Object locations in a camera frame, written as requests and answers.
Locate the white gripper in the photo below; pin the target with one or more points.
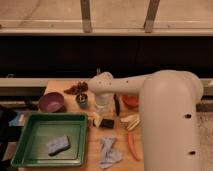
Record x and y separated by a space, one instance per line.
102 103

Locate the black eraser block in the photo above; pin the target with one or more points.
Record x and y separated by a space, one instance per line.
107 123

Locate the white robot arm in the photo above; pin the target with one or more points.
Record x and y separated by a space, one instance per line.
167 107

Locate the red bowl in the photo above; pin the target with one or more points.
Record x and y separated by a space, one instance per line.
130 101

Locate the purple bowl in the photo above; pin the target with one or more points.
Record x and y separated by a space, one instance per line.
51 102

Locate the small dark cup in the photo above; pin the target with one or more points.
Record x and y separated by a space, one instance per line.
82 100

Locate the dark red dried chili bunch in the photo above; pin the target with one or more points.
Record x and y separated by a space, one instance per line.
78 88

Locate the sliced banana pieces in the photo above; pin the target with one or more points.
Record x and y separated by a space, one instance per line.
132 121

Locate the crumpled grey-blue cloth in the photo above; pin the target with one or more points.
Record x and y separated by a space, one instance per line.
109 155

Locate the clear glass bottle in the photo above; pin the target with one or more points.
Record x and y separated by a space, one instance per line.
98 71

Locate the orange carrot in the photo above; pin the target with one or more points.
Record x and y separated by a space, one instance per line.
131 145

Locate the green plastic tray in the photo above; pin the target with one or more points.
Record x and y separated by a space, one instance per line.
40 129

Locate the black handled knife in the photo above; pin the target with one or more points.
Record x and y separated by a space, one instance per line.
117 104

